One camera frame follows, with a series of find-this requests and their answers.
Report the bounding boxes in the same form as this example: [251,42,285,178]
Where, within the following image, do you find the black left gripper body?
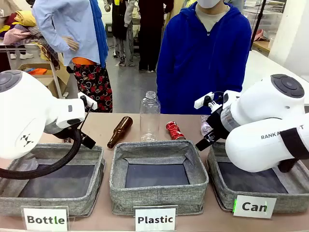
[43,118,83,144]

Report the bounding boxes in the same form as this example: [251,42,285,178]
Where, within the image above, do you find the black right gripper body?
[206,106,234,142]

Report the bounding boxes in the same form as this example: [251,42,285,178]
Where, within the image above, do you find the small pink-label plastic bottle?
[200,115,214,136]

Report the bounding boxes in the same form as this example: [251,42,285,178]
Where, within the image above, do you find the brown glass bottle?
[107,116,134,149]

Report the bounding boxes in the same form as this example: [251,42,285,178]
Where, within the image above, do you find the crushed red can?
[165,120,186,141]

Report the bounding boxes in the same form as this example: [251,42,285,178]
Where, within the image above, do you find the large clear plastic bottle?
[140,90,161,143]

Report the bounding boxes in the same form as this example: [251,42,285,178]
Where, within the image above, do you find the grey fabric basket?
[109,139,210,216]
[0,142,106,217]
[205,141,309,215]

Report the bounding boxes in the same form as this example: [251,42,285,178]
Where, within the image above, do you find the white Can label sign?
[232,194,278,219]

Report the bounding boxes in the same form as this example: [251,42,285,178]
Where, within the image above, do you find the white clothes table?
[0,41,70,99]

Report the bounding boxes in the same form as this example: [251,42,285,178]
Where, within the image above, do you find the open cardboard box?
[18,62,70,99]

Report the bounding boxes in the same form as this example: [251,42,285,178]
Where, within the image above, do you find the black red floral skirt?
[72,61,113,114]

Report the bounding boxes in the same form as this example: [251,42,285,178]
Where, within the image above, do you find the person in blue hoodie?
[156,0,253,116]

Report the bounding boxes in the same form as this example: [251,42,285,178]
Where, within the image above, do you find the orange cloth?
[25,68,48,75]

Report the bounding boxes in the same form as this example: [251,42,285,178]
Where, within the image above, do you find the white background table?
[242,49,309,92]

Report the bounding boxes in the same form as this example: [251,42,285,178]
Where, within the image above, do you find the white Bottle label sign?
[21,205,70,232]

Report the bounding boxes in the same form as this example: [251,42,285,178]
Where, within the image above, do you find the white Plastic label sign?
[133,205,178,232]

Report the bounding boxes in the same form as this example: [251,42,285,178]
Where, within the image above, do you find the pink cloth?
[252,29,268,42]

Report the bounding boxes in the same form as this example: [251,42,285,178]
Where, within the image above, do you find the black stand pole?
[250,0,267,51]

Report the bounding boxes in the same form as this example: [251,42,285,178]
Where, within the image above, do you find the mannequin in light-blue shirt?
[32,0,109,67]

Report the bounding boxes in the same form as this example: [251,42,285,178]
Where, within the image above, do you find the blue hanging scarf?
[89,0,110,70]

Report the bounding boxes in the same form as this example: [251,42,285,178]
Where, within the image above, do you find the background person grey trousers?
[103,0,137,68]

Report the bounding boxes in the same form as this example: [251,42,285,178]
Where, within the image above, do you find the pile of colourful clothes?
[0,9,61,71]

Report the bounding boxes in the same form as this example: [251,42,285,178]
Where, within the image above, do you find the background person in black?
[137,0,174,73]

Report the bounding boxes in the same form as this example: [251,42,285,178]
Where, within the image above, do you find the white face mask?
[197,0,227,9]

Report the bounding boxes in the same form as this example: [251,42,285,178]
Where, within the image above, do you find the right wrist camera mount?
[194,91,224,114]

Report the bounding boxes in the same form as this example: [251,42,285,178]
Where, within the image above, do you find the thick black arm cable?
[0,128,83,180]

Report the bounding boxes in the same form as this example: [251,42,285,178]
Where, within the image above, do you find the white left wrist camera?
[77,91,98,113]

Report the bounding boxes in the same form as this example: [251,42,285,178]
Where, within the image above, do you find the black right arm cable sleeve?
[277,127,309,174]

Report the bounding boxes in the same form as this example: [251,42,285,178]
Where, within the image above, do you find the wire storage rack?
[243,0,288,37]

